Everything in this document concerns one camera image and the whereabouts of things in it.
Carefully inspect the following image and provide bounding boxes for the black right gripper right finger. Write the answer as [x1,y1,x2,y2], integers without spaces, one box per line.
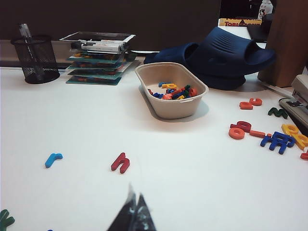
[134,192,157,231]

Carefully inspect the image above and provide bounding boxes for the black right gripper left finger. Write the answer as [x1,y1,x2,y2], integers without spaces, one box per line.
[106,183,138,231]

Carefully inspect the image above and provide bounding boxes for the green letter k magnet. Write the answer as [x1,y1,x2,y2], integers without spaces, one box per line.
[0,209,16,229]

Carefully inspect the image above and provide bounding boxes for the red letter h magnet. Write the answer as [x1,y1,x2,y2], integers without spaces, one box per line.
[111,152,132,174]

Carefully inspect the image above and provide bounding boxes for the light blue letter r magnet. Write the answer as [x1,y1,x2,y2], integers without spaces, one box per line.
[44,152,64,169]

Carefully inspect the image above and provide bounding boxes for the orange letter o magnet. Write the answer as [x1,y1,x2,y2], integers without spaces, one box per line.
[228,127,246,140]

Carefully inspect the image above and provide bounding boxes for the orange stick letter magnet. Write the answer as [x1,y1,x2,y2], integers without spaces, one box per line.
[163,91,184,100]

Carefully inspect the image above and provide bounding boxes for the red letter b magnet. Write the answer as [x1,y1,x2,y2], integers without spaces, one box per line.
[229,120,252,133]

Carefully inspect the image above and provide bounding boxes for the blue letter magnet cluster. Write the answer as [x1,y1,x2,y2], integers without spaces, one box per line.
[260,131,296,155]

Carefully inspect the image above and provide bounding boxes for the orange letter magnet pair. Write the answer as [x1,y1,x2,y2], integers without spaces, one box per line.
[239,97,263,110]

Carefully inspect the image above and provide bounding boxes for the green letter m magnet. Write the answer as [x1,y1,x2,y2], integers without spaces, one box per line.
[267,107,289,119]

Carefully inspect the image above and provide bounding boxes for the yellow letter magnet cluster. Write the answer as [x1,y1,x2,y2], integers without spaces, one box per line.
[281,123,308,151]

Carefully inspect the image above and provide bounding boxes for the beige oval paper tray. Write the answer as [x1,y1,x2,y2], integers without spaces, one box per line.
[134,62,209,119]

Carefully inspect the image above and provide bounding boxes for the orange dash magnet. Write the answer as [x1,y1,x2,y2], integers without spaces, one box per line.
[249,129,267,139]

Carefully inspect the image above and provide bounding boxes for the white marker pen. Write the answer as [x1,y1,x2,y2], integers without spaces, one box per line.
[70,40,128,54]

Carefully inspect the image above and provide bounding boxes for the blue rubber clog shoes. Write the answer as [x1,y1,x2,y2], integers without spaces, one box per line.
[143,26,277,91]

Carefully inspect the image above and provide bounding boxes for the black mesh pen holder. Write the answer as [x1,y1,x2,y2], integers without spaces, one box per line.
[10,34,61,85]

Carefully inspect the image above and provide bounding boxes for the clear plastic box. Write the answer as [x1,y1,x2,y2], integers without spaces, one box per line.
[59,31,136,54]

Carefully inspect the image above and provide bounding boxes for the brown desk partition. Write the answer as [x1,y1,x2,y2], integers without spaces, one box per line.
[0,0,221,52]

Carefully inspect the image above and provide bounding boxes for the grey stapler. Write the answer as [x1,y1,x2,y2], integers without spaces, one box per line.
[279,74,308,129]

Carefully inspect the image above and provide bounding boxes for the clear ballpoint pen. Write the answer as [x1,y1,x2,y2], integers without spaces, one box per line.
[19,23,45,81]

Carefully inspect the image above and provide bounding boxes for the yellow toblerone box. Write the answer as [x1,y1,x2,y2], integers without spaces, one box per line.
[218,17,263,27]

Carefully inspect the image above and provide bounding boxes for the brown wooden board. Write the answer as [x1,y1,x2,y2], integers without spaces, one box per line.
[257,0,308,88]

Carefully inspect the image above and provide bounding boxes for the white bottle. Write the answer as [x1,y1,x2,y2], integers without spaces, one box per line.
[258,0,274,20]

